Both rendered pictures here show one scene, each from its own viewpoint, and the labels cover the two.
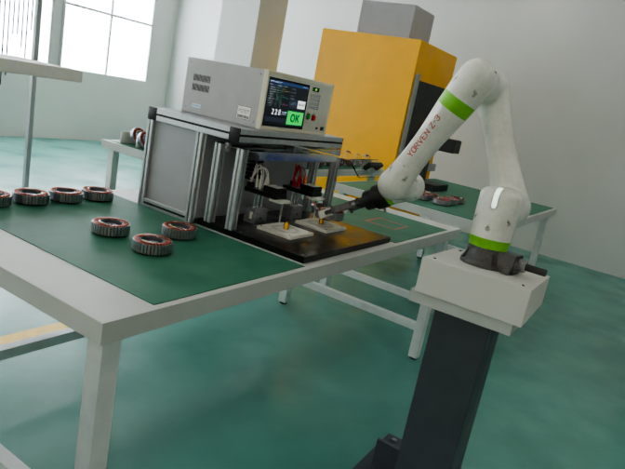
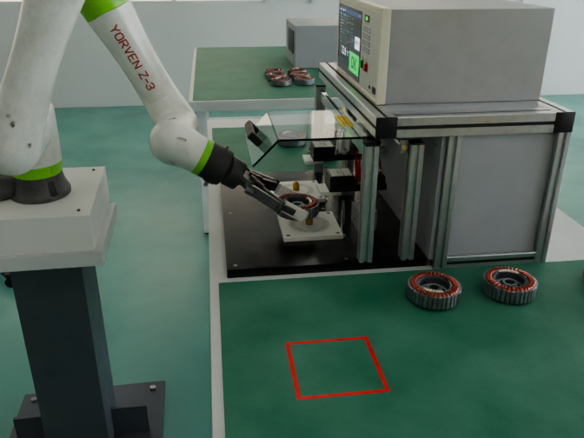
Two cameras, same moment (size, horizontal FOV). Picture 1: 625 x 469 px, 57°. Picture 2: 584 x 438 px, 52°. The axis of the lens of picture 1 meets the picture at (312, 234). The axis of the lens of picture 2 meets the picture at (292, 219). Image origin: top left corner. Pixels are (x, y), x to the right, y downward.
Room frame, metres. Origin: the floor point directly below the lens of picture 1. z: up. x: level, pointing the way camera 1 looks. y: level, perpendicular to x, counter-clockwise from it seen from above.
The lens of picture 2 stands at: (3.31, -0.93, 1.43)
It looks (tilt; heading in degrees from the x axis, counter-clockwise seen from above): 24 degrees down; 141
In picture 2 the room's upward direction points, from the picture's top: straight up
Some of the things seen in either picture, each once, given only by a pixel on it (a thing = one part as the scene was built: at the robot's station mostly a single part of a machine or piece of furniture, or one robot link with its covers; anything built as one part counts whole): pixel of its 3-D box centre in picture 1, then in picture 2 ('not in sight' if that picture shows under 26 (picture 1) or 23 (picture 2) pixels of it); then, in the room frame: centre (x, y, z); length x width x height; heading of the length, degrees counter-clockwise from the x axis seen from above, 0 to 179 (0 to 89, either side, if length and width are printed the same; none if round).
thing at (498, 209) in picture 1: (497, 217); (29, 136); (1.80, -0.56, 1.01); 0.16 x 0.13 x 0.19; 150
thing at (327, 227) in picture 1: (320, 224); (308, 225); (2.24, -0.03, 0.78); 0.15 x 0.15 x 0.01; 59
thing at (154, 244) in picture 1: (152, 244); (291, 138); (1.58, 0.44, 0.77); 0.11 x 0.11 x 0.04
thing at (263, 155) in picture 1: (294, 156); (341, 118); (2.19, 0.12, 1.03); 0.62 x 0.01 x 0.03; 149
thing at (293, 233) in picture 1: (285, 230); (295, 191); (2.04, 0.10, 0.78); 0.15 x 0.15 x 0.01; 59
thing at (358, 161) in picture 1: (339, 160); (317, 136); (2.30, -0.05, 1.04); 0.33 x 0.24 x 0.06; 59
